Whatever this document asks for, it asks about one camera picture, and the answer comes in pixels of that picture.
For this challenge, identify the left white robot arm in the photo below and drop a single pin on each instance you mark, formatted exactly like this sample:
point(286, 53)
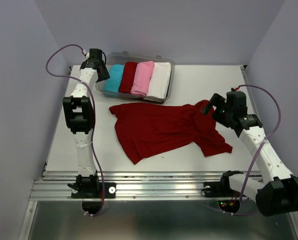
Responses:
point(80, 118)

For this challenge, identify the rolled white t shirt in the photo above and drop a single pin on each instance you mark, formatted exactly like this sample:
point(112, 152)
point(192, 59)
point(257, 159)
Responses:
point(159, 81)

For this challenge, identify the rolled dark red t shirt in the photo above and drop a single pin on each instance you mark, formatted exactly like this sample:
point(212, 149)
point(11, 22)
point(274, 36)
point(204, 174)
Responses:
point(128, 77)

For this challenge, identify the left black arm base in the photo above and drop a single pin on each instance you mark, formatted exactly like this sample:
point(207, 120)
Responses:
point(91, 188)

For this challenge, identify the rolled cyan t shirt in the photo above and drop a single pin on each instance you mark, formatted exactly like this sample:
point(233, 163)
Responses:
point(113, 83)

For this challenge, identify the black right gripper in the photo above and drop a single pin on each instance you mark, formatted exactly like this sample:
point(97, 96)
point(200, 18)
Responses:
point(215, 100)

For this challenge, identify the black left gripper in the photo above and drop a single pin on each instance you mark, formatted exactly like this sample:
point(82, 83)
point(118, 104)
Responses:
point(104, 75)

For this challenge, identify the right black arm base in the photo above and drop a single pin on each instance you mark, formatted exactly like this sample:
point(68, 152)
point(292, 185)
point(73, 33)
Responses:
point(220, 188)

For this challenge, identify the clear plastic storage bin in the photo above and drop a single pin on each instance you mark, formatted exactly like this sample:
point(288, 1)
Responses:
point(122, 58)

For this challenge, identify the rolled pink t shirt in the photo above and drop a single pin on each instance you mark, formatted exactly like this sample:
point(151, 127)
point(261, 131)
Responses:
point(142, 78)

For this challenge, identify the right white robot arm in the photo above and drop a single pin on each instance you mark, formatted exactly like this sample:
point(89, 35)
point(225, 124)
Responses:
point(278, 191)

